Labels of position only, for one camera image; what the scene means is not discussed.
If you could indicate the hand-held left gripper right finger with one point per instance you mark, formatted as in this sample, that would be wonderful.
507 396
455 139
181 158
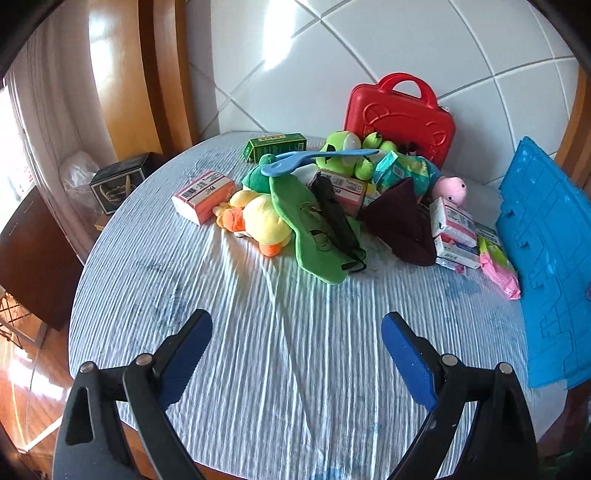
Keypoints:
411 360

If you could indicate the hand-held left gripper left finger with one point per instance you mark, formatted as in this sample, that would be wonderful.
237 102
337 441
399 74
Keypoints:
187 355

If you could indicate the pink and green packet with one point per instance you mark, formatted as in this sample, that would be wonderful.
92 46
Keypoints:
501 272

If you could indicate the pink tissue pack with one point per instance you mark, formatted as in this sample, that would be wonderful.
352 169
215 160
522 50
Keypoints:
351 189
203 194
450 221

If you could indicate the blue plastic crate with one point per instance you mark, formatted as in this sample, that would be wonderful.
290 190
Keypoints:
545 258

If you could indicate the striped grey bed sheet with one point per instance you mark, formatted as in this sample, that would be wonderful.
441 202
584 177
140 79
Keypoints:
277 346

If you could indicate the white and blue box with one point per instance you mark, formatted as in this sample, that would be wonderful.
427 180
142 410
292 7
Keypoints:
457 254

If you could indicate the dark brown cloth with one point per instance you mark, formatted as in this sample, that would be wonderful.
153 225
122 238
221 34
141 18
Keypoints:
401 221

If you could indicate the yellow duck plush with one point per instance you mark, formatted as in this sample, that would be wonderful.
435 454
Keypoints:
263 217

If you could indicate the black folded umbrella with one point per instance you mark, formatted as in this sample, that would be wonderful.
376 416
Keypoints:
334 212

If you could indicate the pink pig plush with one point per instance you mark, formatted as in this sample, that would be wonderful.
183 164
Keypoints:
450 187

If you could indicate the dark wooden cabinet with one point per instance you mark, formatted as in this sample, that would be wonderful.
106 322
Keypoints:
37 258

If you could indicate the black box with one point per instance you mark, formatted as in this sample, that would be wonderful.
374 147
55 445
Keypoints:
120 184

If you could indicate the teal wet wipes pack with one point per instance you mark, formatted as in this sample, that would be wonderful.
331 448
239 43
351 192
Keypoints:
406 173

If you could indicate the blue plastic spoon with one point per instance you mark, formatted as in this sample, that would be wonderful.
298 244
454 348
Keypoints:
281 167

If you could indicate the green frog plush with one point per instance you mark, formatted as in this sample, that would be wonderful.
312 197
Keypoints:
341 159

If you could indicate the clear plastic bag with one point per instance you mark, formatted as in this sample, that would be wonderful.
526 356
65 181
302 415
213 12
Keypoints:
76 173

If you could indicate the green cardboard box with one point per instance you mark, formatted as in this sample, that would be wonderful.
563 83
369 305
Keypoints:
277 144

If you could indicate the red plastic carry case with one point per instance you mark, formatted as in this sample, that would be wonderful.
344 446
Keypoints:
397 115

